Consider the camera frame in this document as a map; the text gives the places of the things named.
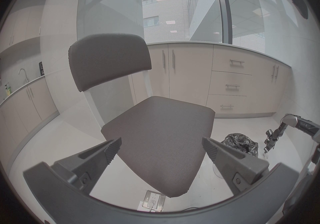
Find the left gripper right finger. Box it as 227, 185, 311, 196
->
201, 137, 270, 197

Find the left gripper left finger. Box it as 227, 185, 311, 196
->
51, 137, 123, 195

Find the black plastic bag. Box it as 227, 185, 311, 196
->
220, 133, 259, 157

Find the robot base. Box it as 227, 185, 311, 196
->
282, 166, 317, 218

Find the grey padded chair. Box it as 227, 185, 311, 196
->
68, 34, 216, 198

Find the beige counter cabinet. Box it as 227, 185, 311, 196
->
0, 76, 60, 176

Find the beige cabinet with drawers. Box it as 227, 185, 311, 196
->
131, 42, 293, 119

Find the chrome tap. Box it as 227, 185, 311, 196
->
18, 68, 29, 84

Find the window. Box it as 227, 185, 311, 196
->
76, 0, 267, 55

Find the beige wall cabinet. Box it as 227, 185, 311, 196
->
0, 6, 42, 53

